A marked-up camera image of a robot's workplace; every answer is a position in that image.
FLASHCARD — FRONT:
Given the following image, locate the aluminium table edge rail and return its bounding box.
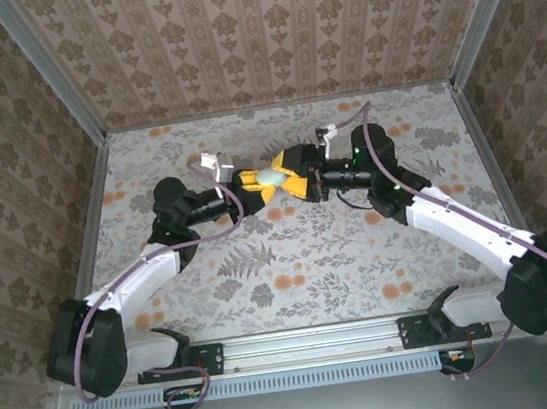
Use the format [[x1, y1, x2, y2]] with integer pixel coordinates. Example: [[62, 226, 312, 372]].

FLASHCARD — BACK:
[[448, 74, 536, 245], [53, 134, 130, 302]]

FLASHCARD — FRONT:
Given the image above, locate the left controller board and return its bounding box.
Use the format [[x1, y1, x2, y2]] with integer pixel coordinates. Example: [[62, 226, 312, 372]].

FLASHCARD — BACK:
[[162, 382, 207, 409]]

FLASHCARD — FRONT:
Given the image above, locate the aluminium back edge rail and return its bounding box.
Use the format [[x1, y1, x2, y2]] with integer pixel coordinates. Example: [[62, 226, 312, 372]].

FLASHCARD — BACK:
[[104, 78, 456, 136]]

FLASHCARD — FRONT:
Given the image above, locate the right controller board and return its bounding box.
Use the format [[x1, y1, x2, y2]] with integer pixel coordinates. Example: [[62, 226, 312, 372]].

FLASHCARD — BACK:
[[437, 344, 479, 376]]

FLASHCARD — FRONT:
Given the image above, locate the grey slotted cable duct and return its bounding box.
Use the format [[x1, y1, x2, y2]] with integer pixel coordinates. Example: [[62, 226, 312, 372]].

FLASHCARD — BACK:
[[69, 348, 446, 409]]

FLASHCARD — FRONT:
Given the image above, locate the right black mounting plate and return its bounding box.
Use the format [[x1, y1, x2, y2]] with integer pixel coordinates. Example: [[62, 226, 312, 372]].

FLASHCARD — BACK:
[[396, 304, 494, 351]]

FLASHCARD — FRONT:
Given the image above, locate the left aluminium frame post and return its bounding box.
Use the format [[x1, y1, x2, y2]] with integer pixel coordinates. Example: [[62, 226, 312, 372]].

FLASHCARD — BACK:
[[0, 0, 109, 156]]

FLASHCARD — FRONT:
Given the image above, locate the aluminium frame post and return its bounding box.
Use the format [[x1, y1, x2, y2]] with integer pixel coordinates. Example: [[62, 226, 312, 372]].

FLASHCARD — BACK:
[[0, 0, 109, 156], [438, 0, 547, 91]]

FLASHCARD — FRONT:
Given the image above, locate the thin black cable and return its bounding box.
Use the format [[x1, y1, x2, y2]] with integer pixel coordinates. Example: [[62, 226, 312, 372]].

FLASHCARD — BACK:
[[336, 188, 375, 216]]

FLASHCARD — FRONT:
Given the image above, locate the right aluminium frame post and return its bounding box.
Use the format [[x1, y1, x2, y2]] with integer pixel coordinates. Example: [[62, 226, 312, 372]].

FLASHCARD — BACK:
[[438, 0, 547, 91]]

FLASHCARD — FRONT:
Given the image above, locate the black mounting plate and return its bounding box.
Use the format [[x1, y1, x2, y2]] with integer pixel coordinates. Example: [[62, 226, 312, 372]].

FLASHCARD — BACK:
[[134, 339, 227, 388], [396, 304, 494, 351]]

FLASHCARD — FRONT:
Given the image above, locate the left aluminium table edge rail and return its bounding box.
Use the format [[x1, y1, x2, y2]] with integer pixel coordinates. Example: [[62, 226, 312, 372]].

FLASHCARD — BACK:
[[53, 134, 130, 302]]

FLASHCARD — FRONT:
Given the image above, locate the floral patterned table cover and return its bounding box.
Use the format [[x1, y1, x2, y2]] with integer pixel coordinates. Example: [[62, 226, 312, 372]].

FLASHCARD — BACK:
[[65, 75, 539, 355]]

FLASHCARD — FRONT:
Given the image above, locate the mint green earbud charging case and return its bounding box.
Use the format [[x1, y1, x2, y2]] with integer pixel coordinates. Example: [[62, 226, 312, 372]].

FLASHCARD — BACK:
[[256, 165, 288, 191]]

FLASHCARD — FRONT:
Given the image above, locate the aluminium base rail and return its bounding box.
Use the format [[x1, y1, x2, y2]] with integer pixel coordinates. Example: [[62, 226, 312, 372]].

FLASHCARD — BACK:
[[190, 301, 514, 380]]

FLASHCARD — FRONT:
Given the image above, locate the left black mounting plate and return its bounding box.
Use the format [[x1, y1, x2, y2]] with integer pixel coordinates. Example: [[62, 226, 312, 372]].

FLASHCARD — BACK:
[[134, 339, 227, 388]]

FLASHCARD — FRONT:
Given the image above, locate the controller board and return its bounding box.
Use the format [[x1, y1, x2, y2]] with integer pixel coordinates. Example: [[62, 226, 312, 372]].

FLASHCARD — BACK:
[[437, 344, 479, 376], [162, 382, 207, 409]]

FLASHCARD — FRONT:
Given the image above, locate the right aluminium table edge rail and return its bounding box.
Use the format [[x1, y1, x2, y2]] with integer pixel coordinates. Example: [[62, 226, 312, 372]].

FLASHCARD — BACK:
[[448, 74, 536, 245]]

